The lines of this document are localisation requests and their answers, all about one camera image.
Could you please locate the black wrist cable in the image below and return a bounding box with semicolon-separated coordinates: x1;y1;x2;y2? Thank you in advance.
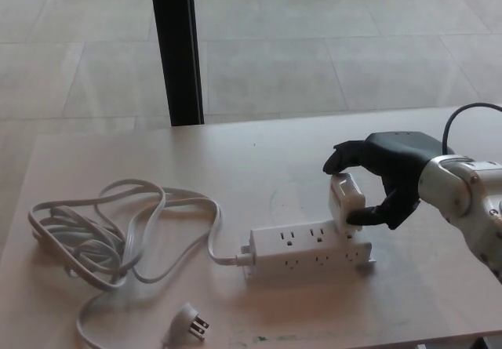
442;104;502;156

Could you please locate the white square charger adapter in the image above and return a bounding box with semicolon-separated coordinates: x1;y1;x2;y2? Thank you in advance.
327;173;366;238

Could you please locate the white angled three-prong plug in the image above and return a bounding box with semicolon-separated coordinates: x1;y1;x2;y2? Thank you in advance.
161;303;210;347

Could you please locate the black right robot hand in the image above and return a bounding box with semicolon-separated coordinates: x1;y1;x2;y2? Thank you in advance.
322;130;457;231

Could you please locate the white flat power cord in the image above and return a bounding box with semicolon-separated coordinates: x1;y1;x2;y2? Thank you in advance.
27;179;249;346

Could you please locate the black vertical window frame post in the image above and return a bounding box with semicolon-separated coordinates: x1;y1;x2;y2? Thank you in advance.
148;0;206;127

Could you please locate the white multi-outlet power strip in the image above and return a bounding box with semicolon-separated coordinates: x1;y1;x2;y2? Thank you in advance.
236;220;377;282

